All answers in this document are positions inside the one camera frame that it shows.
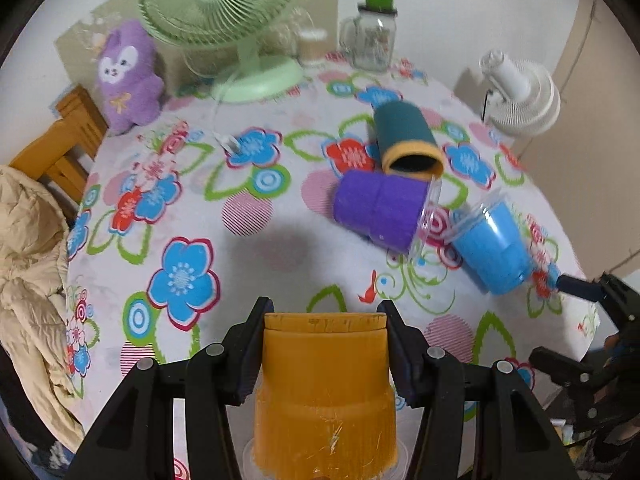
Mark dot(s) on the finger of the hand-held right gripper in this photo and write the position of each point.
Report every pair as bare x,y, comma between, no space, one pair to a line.
555,362
575,287

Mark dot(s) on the purple cup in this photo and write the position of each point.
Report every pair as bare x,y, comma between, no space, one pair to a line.
377,207

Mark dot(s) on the beige cardboard sheet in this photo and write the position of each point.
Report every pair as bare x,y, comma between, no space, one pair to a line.
80,50

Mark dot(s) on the white small fan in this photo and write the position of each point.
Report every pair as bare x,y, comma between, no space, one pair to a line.
520,92

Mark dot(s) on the green table fan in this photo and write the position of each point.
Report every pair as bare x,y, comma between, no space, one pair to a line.
225,15

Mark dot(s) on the teal cup with orange rim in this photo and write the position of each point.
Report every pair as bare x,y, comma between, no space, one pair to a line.
405,137

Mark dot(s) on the beige quilted jacket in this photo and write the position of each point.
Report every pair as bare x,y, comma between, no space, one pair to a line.
30,280

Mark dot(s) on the blue cup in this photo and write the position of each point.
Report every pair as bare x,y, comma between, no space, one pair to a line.
495,247

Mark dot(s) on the glass mug jar green lid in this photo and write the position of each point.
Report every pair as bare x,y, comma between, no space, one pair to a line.
372,35

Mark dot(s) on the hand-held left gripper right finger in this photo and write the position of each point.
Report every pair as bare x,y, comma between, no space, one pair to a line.
403,361

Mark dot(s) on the purple plush toy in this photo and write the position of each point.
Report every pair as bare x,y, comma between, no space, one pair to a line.
127,77

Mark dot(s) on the wooden chair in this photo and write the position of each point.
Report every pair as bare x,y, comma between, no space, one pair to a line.
62,145

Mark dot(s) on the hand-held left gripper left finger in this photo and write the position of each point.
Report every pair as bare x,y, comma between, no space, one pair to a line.
248,360

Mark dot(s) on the small jar with white lid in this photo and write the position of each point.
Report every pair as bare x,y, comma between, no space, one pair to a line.
312,46

